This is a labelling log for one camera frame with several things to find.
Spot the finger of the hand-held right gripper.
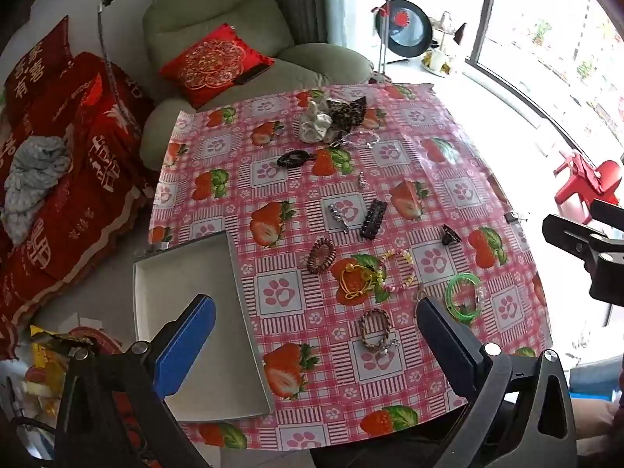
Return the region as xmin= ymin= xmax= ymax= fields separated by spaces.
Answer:
xmin=591 ymin=199 xmax=624 ymax=231
xmin=541 ymin=213 xmax=610 ymax=260

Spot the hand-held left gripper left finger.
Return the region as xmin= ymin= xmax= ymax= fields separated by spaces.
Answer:
xmin=51 ymin=294 xmax=218 ymax=468

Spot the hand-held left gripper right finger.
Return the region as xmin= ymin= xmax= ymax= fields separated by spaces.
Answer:
xmin=416 ymin=296 xmax=578 ymax=468

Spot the green bangle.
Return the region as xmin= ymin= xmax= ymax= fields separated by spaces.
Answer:
xmin=445 ymin=273 xmax=483 ymax=323

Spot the white grey tray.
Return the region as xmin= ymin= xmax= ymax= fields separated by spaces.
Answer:
xmin=133 ymin=230 xmax=276 ymax=422

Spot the brown braided bracelet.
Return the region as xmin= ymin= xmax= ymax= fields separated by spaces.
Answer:
xmin=360 ymin=308 xmax=393 ymax=349

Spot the yellow pink bead bracelet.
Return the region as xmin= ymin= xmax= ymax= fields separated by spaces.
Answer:
xmin=378 ymin=248 xmax=417 ymax=293

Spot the yellow cord hair tie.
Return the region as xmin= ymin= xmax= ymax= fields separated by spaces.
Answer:
xmin=339 ymin=261 xmax=386 ymax=300

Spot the brown coil hair tie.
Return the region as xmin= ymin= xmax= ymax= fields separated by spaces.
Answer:
xmin=307 ymin=236 xmax=337 ymax=272

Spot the red plastic chair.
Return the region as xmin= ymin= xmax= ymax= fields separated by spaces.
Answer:
xmin=553 ymin=151 xmax=623 ymax=215

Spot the person's leg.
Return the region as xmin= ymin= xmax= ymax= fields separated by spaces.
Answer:
xmin=568 ymin=357 xmax=624 ymax=468

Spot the yellow snack packet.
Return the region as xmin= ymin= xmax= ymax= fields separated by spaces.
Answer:
xmin=29 ymin=326 xmax=113 ymax=401

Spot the black rectangular hair clip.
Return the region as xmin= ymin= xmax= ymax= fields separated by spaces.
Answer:
xmin=360 ymin=199 xmax=388 ymax=241

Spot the silver rhinestone hair clip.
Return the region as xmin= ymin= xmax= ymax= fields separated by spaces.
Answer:
xmin=328 ymin=203 xmax=353 ymax=234

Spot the pink strawberry print tablecloth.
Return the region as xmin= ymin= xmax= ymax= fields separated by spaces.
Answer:
xmin=146 ymin=82 xmax=554 ymax=452

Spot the red printed blanket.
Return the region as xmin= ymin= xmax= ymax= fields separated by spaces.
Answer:
xmin=0 ymin=16 xmax=159 ymax=362

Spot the glass window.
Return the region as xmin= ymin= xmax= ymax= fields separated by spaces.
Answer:
xmin=465 ymin=0 xmax=624 ymax=167

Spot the grey knitted cloth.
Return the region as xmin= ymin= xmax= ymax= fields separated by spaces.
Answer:
xmin=0 ymin=135 xmax=73 ymax=247

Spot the leopard print scrunchie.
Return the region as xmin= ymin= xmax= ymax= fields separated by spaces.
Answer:
xmin=326 ymin=96 xmax=369 ymax=132

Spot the white scrunchie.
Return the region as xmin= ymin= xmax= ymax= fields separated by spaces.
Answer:
xmin=298 ymin=99 xmax=337 ymax=144

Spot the white washing machine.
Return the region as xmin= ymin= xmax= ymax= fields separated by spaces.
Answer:
xmin=373 ymin=0 xmax=434 ymax=66

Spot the black remote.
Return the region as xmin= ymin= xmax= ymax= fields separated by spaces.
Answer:
xmin=234 ymin=61 xmax=275 ymax=87

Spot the red embroidered cushion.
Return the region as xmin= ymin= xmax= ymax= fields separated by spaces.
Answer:
xmin=158 ymin=23 xmax=276 ymax=109

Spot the green armchair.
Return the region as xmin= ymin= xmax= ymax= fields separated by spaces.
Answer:
xmin=139 ymin=0 xmax=374 ymax=171

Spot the grey curtain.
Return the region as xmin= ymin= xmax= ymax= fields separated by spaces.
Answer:
xmin=258 ymin=0 xmax=328 ymax=54

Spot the red handled mop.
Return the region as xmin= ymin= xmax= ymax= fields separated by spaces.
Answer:
xmin=370 ymin=2 xmax=393 ymax=83

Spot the white charging cable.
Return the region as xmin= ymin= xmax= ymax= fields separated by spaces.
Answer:
xmin=96 ymin=0 xmax=144 ymax=137

